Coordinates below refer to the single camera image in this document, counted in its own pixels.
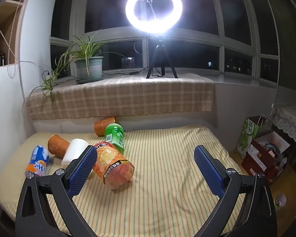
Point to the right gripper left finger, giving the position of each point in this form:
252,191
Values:
34,216

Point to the red cardboard box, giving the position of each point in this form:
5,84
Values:
268,155

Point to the ring light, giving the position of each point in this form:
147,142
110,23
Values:
154,16

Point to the green plant pot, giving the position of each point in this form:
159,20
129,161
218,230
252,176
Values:
89,71

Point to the black tripod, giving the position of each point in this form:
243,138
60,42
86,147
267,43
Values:
160,60

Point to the orange paper cup far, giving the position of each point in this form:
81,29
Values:
100,126

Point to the orange paper cup near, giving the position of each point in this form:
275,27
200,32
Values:
57,146

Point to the green tea cut bottle cup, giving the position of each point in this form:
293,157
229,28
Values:
114,134

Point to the orange label cut bottle cup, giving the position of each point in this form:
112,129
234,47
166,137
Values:
112,168

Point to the orange paper cup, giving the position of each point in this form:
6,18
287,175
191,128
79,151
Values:
100,126
57,146

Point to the spider plant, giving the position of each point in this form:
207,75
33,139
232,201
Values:
80,48

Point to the wooden shelf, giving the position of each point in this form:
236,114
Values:
2,24

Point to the small bottle on floor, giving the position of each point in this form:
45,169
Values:
280,201

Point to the green white paper bag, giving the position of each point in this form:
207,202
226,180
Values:
253,127

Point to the striped yellow bed sheet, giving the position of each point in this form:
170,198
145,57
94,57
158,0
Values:
167,195

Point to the white plastic cup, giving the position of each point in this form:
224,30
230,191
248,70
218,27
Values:
75,149

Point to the lace white cloth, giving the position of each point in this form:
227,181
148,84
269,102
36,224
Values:
285,119

